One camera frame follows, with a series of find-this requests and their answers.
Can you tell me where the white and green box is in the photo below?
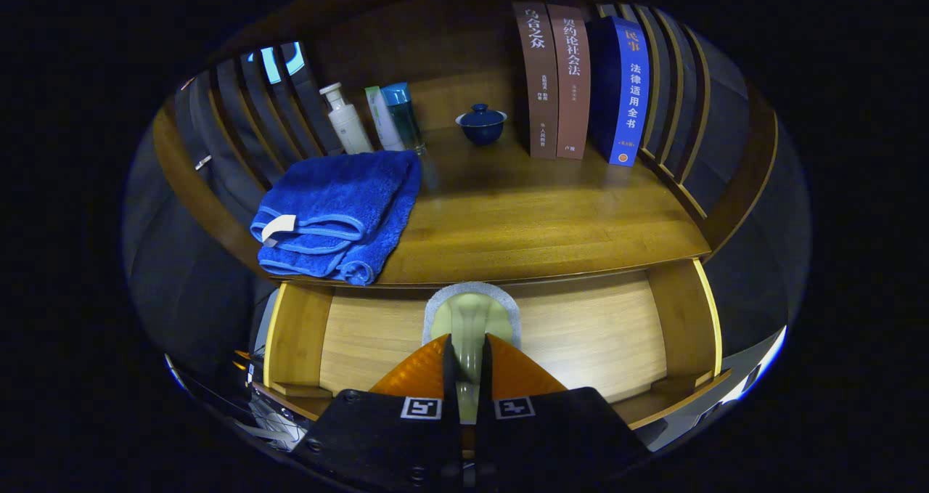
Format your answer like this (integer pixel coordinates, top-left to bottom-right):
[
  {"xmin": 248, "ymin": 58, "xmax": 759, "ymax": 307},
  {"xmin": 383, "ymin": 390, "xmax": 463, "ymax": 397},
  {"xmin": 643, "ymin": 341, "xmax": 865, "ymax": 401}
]
[{"xmin": 364, "ymin": 86, "xmax": 405, "ymax": 152}]

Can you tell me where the blue book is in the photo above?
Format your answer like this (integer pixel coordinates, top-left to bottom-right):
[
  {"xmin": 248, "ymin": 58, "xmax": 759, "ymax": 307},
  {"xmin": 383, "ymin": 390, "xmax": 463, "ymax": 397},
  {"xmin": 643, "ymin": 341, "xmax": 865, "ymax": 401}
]
[{"xmin": 586, "ymin": 16, "xmax": 650, "ymax": 167}]

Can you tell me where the wooden drawer with black knob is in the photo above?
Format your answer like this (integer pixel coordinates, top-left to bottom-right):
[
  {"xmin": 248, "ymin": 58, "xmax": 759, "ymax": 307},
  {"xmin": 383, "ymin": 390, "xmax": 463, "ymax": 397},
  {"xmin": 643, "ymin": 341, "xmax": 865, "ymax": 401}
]
[{"xmin": 250, "ymin": 259, "xmax": 732, "ymax": 430}]

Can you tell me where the dark blue lidded teacup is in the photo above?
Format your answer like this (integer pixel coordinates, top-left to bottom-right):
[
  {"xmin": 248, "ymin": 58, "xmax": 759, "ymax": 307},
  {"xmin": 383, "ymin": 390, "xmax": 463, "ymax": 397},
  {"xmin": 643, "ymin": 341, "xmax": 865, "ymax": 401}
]
[{"xmin": 455, "ymin": 103, "xmax": 508, "ymax": 147}]

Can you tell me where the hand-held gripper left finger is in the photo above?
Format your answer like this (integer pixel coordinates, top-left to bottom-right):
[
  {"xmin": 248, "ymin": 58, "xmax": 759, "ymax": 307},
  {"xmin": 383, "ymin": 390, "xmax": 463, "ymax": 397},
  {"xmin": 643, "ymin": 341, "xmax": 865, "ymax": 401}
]
[{"xmin": 290, "ymin": 333, "xmax": 463, "ymax": 493}]

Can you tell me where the wooden countertop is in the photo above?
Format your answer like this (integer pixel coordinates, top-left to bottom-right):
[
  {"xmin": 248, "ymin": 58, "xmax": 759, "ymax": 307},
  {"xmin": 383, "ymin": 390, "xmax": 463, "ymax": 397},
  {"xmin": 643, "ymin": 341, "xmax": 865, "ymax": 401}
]
[{"xmin": 258, "ymin": 65, "xmax": 712, "ymax": 288}]

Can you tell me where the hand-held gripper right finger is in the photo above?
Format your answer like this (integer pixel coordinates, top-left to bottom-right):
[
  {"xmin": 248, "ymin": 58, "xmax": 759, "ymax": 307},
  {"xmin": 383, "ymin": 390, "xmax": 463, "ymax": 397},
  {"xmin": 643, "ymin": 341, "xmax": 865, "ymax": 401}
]
[{"xmin": 475, "ymin": 333, "xmax": 650, "ymax": 493}]

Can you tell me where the teal bottle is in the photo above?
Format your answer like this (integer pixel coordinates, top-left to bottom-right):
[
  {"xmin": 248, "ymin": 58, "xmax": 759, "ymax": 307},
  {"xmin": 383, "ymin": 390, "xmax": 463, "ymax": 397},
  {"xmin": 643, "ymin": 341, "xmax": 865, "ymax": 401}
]
[{"xmin": 381, "ymin": 82, "xmax": 427, "ymax": 155}]

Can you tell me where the white pump bottle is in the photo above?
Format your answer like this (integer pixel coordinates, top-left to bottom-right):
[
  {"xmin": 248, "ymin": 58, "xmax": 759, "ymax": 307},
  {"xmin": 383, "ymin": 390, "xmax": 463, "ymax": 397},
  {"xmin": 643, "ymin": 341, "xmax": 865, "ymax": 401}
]
[{"xmin": 319, "ymin": 82, "xmax": 374, "ymax": 155}]

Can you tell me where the reddish brown book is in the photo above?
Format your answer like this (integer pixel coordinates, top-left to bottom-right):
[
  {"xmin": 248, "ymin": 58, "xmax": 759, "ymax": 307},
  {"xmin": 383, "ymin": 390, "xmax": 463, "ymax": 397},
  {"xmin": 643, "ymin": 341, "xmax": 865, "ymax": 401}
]
[{"xmin": 547, "ymin": 4, "xmax": 592, "ymax": 161}]

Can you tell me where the dark brown book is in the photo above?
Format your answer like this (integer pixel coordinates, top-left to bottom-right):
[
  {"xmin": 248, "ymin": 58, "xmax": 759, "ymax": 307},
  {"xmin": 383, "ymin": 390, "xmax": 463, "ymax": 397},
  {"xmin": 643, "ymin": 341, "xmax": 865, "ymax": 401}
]
[{"xmin": 512, "ymin": 1, "xmax": 560, "ymax": 160}]

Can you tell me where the folded blue towel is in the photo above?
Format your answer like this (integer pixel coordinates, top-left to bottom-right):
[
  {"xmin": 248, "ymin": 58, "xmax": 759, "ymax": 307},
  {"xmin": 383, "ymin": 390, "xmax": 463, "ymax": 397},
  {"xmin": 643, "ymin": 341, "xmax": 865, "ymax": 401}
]
[{"xmin": 250, "ymin": 150, "xmax": 423, "ymax": 286}]

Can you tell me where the cream handled scrub brush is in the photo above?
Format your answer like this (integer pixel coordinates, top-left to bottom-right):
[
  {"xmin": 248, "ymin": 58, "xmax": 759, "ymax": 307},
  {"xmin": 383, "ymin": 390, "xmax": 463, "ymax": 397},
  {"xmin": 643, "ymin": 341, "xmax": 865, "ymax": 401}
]
[{"xmin": 422, "ymin": 282, "xmax": 522, "ymax": 425}]

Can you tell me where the wooden cabinet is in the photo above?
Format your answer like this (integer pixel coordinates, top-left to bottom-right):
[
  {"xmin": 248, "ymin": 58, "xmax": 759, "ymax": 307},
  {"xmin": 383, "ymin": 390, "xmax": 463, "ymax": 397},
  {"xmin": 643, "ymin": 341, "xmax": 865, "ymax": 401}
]
[{"xmin": 152, "ymin": 0, "xmax": 779, "ymax": 290}]

